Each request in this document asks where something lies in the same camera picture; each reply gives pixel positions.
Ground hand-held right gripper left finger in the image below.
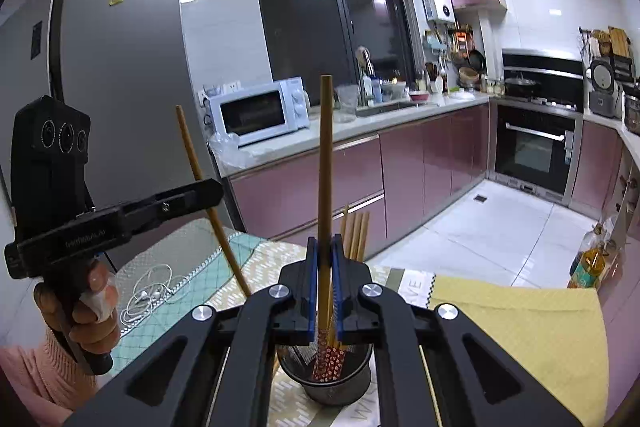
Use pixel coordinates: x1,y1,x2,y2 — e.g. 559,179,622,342
62,237,321,427

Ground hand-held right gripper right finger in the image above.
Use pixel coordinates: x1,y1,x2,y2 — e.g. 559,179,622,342
330,238,586,427

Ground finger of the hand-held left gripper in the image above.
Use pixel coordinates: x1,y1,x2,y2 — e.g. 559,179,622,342
120,179,225,235

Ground bamboo chopstick red patterned tip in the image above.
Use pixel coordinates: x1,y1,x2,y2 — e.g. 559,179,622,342
312,75,335,385
175,105,252,299

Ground bunch of bamboo chopsticks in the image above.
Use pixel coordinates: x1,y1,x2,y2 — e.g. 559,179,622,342
327,206,372,385

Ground black mesh pen holder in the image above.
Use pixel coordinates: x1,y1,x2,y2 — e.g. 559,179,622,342
274,342,375,408

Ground person's left hand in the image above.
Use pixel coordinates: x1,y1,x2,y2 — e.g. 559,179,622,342
34,259,121,364

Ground green beige patterned tablecloth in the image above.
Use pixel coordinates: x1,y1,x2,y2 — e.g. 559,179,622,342
107,218,441,427

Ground clear plastic bag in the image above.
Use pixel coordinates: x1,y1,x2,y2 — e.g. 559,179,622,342
207,132,251,172

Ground grey refrigerator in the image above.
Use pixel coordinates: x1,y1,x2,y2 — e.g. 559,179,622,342
0,0,236,273

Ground pink kitchen base cabinets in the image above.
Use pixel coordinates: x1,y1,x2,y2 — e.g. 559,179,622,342
227,102,493,258
570,119,640,288

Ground white microwave oven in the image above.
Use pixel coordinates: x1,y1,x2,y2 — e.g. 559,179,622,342
206,77,311,148

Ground light stone kitchen countertop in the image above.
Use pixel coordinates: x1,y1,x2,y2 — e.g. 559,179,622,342
215,89,640,180

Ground yellow cloth white lettered band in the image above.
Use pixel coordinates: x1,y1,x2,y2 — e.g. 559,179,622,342
350,264,608,427

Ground clear plastic jug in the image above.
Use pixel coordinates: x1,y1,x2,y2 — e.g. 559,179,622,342
334,84,360,124

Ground dark sliding window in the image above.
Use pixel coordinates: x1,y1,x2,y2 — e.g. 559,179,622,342
250,0,426,98

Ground metal kitchen faucet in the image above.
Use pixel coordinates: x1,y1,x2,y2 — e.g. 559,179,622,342
355,46,377,105

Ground black built-in oven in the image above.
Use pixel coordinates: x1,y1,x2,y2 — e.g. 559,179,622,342
490,99,585,208

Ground cooking oil bottle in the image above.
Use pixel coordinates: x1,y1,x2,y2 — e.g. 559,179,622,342
567,227,621,290

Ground black wok with lid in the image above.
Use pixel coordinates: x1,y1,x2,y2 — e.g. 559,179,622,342
502,74,543,98

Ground black range hood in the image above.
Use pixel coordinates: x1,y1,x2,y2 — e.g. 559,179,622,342
501,48,586,108

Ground grey rice cooker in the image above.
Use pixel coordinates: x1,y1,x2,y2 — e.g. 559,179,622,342
587,57,625,118

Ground black cooking pot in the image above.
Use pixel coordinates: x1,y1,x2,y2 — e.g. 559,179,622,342
624,94,640,132

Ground wooden cutting board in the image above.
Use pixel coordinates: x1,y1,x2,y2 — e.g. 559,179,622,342
607,26,632,58

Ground white wired earphones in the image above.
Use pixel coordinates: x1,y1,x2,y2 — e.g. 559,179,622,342
119,263,190,327

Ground cluttered wall utensil rack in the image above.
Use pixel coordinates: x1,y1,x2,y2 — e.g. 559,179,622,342
424,27,473,58

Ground black wall storage rack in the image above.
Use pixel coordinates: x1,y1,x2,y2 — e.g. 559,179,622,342
579,26,638,82

